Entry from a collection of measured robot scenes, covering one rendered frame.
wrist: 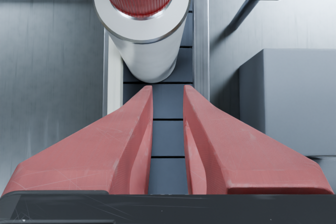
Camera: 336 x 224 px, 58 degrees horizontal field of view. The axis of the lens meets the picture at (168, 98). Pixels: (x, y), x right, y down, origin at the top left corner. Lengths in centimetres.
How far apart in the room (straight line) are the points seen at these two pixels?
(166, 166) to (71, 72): 16
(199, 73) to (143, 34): 9
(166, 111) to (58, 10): 19
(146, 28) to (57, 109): 25
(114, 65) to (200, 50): 9
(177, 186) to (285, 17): 24
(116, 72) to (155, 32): 13
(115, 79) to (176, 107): 7
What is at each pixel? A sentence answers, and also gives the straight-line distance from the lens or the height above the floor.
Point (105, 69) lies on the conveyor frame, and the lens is 33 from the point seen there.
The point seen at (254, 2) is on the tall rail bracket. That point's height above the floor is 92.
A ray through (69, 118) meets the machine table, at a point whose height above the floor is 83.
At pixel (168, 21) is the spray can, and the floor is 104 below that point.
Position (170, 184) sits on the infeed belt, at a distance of 32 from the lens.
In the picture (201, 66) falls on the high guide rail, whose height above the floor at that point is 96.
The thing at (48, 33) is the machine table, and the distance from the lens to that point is 40.
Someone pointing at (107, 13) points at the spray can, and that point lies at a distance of 16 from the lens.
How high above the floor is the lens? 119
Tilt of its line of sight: 85 degrees down
